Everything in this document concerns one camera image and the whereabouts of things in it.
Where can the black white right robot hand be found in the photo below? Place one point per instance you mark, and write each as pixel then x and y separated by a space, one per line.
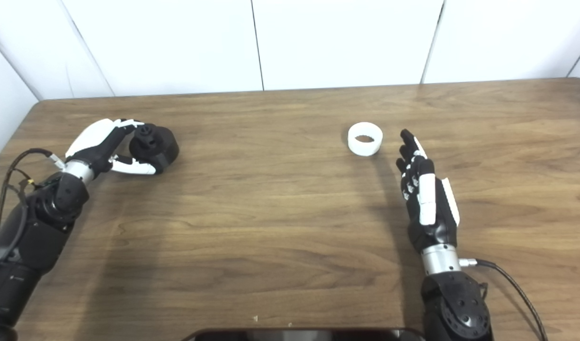
pixel 439 227

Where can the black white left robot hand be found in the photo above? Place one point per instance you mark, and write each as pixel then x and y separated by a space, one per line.
pixel 93 137

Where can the round black part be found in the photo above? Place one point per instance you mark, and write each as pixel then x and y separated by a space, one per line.
pixel 164 144

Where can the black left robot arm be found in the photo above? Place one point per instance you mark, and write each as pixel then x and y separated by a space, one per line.
pixel 29 237

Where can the glossy black robot chest edge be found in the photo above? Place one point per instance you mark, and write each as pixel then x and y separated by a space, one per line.
pixel 299 336

